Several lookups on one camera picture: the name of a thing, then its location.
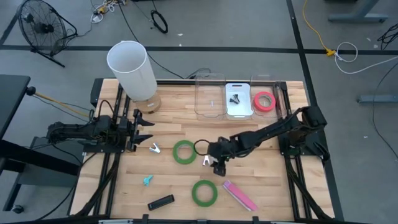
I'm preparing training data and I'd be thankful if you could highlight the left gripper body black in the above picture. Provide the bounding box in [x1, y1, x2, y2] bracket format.
[119, 115, 135, 152]

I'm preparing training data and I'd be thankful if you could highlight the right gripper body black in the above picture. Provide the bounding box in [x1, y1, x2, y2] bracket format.
[208, 136, 237, 162]

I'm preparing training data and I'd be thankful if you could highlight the green tape roll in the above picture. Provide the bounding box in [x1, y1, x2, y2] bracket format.
[191, 179, 218, 208]
[172, 139, 198, 166]

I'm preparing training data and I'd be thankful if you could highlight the pink tape roll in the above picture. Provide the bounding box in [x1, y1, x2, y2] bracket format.
[252, 91, 277, 113]

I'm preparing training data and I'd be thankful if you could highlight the black stapler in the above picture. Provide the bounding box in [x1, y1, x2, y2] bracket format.
[147, 194, 175, 212]

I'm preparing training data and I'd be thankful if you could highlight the clear plastic bin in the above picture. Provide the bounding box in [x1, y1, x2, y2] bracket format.
[194, 73, 227, 118]
[250, 73, 282, 119]

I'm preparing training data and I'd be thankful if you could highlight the white plastic bin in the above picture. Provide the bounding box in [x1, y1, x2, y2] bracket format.
[224, 82, 254, 121]

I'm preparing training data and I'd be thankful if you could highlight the white shade lamp wooden base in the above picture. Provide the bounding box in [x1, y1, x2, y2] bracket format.
[106, 40, 162, 114]

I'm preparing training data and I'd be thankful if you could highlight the wooden stick black knob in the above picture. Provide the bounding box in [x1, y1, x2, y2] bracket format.
[25, 86, 93, 119]

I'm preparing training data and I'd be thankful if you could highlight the black desk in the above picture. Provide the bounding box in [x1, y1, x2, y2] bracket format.
[0, 73, 81, 215]

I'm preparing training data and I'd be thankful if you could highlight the black floor fan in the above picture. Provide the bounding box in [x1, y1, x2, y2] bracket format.
[17, 0, 78, 68]

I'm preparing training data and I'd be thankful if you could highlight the grey desk foot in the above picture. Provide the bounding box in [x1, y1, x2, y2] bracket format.
[357, 95, 398, 104]
[328, 0, 389, 23]

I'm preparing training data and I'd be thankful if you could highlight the black right arm cable loop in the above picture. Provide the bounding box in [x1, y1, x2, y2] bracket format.
[193, 138, 213, 157]

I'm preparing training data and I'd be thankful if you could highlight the black metal station frame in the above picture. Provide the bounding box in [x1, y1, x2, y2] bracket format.
[70, 77, 346, 224]

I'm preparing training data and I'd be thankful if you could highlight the coiled black cable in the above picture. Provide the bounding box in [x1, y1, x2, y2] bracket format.
[150, 9, 169, 34]

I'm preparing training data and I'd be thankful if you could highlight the white power strip with cables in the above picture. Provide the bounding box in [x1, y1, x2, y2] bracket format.
[90, 0, 128, 24]

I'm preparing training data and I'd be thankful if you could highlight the yellow extension cable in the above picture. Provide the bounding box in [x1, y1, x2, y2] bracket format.
[302, 0, 337, 58]

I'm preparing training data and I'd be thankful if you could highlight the white cable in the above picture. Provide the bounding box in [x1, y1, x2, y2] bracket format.
[334, 42, 398, 75]

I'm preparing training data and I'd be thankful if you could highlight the black cable bundle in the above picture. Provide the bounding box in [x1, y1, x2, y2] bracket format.
[377, 23, 398, 50]

